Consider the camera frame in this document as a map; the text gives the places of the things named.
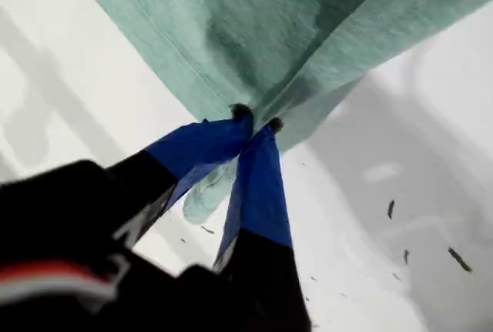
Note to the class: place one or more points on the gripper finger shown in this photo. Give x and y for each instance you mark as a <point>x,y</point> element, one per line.
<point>200,147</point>
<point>262,201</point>

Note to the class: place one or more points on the pale green T-shirt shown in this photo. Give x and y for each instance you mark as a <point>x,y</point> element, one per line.
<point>250,20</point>

